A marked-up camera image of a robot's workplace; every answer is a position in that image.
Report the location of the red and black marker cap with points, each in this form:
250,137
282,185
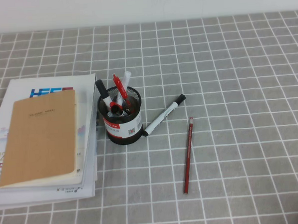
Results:
115,107

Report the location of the grey pen end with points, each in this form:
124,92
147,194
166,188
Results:
115,114

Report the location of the white marker black cap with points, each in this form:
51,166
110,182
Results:
101,88

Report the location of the black mesh pen holder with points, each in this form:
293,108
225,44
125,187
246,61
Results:
124,137

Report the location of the brown kraft notebook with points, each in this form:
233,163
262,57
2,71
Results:
43,140

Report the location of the white translucent pen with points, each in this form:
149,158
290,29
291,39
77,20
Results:
126,79

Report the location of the red ballpoint pen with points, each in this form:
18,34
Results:
120,88

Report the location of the white book blue lettering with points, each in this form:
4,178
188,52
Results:
20,91

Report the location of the white marker with print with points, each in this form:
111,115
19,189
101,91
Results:
161,116

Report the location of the grey checked tablecloth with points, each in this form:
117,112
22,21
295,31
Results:
216,163

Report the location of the red pencil with eraser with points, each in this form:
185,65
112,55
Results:
188,155

